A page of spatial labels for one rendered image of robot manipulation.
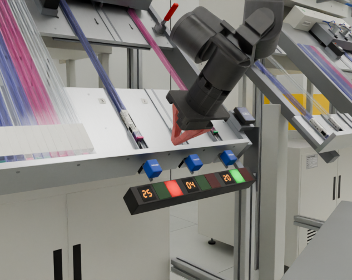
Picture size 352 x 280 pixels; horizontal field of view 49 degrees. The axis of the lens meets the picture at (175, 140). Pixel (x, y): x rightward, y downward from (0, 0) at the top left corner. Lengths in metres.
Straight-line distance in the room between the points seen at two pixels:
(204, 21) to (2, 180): 0.39
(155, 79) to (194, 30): 2.66
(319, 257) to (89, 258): 0.67
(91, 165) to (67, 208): 0.36
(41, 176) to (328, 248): 0.47
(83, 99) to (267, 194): 0.70
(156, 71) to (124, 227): 2.25
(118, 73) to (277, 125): 1.99
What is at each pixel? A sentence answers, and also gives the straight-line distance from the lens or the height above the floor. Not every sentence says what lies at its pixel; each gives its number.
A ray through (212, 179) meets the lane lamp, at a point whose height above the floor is 0.66.
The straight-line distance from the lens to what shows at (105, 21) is 1.10.
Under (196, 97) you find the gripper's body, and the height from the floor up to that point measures 0.83.
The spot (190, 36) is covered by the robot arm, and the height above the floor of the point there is 0.92.
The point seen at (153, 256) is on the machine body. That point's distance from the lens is 1.24.
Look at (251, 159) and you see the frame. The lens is 1.03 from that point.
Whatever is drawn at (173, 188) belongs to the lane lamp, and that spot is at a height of 0.66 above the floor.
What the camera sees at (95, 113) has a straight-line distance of 0.79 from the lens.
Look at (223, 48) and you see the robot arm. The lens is 0.58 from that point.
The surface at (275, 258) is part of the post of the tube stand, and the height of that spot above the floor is 0.33.
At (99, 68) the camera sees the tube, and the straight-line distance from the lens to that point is 0.89.
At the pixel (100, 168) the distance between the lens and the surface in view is 0.71.
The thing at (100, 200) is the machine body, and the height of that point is 0.56.
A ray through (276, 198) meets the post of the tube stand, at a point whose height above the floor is 0.52.
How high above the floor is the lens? 0.83
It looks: 6 degrees down
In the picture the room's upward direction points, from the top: straight up
